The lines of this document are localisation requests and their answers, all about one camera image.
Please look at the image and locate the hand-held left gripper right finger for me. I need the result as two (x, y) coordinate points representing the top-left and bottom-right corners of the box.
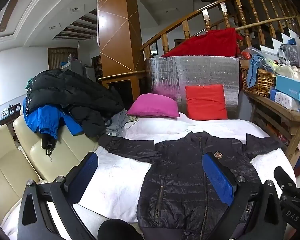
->
(202, 152), (287, 240)

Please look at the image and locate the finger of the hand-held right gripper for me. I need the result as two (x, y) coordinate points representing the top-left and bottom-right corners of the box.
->
(274, 166), (297, 193)

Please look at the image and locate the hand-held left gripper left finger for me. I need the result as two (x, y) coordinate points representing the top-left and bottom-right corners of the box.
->
(17, 151), (99, 240)

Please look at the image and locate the dark navy quilted jacket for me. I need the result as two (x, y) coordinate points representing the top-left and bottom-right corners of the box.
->
(98, 131), (287, 240)

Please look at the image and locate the white bed sheet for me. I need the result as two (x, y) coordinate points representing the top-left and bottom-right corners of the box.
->
(1, 116), (297, 240)

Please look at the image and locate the grey garment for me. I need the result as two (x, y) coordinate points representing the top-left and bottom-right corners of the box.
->
(105, 109), (130, 137)

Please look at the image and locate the wooden table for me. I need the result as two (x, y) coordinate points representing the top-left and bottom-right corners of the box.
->
(242, 87), (300, 168)

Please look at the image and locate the blue jacket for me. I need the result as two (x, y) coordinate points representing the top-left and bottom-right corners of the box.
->
(23, 97), (84, 160)

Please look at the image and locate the cream leather sofa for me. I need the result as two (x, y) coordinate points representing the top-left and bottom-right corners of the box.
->
(0, 115), (100, 220)

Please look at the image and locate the white patterned packet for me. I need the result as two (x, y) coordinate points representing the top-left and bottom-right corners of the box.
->
(269, 87), (300, 110)

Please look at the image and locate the red pillow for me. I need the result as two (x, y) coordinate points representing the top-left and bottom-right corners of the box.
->
(185, 84), (228, 121)

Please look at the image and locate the pile of black coats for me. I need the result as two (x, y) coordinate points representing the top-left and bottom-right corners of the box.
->
(26, 69), (125, 138)

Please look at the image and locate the light blue cardboard box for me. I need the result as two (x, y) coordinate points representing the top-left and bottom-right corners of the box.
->
(275, 74), (300, 102)

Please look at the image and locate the small dark wooden cabinet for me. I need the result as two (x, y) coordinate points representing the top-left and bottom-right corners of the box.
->
(0, 104), (22, 130)

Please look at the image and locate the pink pillow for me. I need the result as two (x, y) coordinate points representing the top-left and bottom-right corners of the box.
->
(127, 93), (180, 118)

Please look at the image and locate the wicker basket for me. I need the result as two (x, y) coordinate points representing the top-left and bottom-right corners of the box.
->
(240, 66), (277, 98)

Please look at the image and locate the grey refrigerator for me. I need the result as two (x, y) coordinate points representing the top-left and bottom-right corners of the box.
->
(70, 60), (98, 82)

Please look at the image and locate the cream cloth bundle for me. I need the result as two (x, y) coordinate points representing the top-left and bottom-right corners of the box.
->
(275, 64), (300, 80)

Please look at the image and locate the silver foil insulation mat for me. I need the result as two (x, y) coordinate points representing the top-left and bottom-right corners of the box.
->
(145, 55), (240, 120)

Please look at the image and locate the blue cloth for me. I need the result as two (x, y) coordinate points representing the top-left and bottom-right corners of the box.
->
(247, 54), (264, 88)

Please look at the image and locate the clear plastic bag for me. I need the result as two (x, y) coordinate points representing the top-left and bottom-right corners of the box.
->
(277, 44), (300, 65)

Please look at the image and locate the red blanket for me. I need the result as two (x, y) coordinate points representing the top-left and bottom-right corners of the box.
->
(161, 27), (244, 57)

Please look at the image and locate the wooden column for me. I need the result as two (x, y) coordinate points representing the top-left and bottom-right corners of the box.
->
(97, 0), (144, 88)

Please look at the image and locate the wooden stair railing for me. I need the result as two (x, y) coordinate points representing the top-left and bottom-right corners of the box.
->
(139, 0), (300, 59)

